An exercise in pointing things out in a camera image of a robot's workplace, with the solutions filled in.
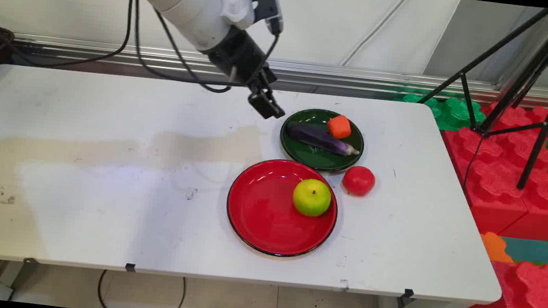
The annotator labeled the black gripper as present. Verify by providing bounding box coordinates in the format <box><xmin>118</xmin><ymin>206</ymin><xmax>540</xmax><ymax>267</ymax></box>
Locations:
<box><xmin>197</xmin><ymin>22</ymin><xmax>294</xmax><ymax>122</ymax></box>

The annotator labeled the orange toy carrot piece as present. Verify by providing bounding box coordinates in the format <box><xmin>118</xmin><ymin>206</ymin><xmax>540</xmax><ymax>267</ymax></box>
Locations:
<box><xmin>326</xmin><ymin>114</ymin><xmax>353</xmax><ymax>141</ymax></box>

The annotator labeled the purple toy eggplant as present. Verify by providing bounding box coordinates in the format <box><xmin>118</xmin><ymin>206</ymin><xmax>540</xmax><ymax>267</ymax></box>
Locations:
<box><xmin>284</xmin><ymin>121</ymin><xmax>363</xmax><ymax>158</ymax></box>

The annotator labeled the dark green plate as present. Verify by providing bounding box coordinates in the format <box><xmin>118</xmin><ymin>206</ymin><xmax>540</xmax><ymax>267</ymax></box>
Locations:
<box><xmin>276</xmin><ymin>105</ymin><xmax>368</xmax><ymax>176</ymax></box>

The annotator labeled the green toy apple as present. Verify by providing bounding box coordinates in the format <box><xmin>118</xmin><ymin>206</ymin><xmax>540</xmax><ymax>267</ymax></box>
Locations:
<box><xmin>291</xmin><ymin>177</ymin><xmax>334</xmax><ymax>219</ymax></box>

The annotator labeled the red plate with black rim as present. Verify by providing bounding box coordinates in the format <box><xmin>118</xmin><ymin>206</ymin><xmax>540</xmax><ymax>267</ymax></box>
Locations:
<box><xmin>222</xmin><ymin>154</ymin><xmax>343</xmax><ymax>263</ymax></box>

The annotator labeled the red toy tomato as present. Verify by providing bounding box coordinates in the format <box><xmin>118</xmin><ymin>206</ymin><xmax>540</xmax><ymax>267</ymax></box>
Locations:
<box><xmin>340</xmin><ymin>164</ymin><xmax>378</xmax><ymax>199</ymax></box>

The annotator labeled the large red foam block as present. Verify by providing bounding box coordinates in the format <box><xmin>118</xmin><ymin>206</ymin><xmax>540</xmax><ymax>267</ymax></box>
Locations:
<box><xmin>497</xmin><ymin>164</ymin><xmax>548</xmax><ymax>242</ymax></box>
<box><xmin>433</xmin><ymin>124</ymin><xmax>537</xmax><ymax>240</ymax></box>

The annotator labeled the flat red foam block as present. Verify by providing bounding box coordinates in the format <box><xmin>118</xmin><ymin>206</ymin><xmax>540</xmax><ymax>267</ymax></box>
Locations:
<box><xmin>479</xmin><ymin>99</ymin><xmax>548</xmax><ymax>139</ymax></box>

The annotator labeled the orange foam block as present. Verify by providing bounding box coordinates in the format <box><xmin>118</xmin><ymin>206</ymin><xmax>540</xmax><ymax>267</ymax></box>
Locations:
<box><xmin>477</xmin><ymin>231</ymin><xmax>517</xmax><ymax>264</ymax></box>

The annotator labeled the teal foam mat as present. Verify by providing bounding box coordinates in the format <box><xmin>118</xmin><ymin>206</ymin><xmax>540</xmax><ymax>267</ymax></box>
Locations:
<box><xmin>497</xmin><ymin>236</ymin><xmax>548</xmax><ymax>266</ymax></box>

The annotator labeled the aluminium wall rail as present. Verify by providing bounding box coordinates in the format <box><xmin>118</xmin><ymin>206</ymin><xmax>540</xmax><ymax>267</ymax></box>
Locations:
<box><xmin>11</xmin><ymin>33</ymin><xmax>548</xmax><ymax>111</ymax></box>

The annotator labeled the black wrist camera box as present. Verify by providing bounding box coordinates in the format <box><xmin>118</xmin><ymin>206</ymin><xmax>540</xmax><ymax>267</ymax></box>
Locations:
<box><xmin>245</xmin><ymin>0</ymin><xmax>287</xmax><ymax>38</ymax></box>

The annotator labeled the black camera cable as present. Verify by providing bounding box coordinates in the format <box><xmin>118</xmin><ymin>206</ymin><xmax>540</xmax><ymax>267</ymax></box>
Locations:
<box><xmin>125</xmin><ymin>0</ymin><xmax>285</xmax><ymax>99</ymax></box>

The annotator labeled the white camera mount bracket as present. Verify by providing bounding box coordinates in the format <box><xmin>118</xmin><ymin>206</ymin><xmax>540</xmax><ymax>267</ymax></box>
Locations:
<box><xmin>217</xmin><ymin>0</ymin><xmax>259</xmax><ymax>32</ymax></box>

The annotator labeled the thin black tripod cable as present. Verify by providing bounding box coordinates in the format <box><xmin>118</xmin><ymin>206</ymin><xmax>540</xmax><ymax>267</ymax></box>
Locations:
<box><xmin>461</xmin><ymin>134</ymin><xmax>485</xmax><ymax>194</ymax></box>

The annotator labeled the black floor cable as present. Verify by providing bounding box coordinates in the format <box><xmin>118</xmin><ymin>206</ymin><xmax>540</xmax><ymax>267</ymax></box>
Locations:
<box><xmin>95</xmin><ymin>268</ymin><xmax>188</xmax><ymax>308</ymax></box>

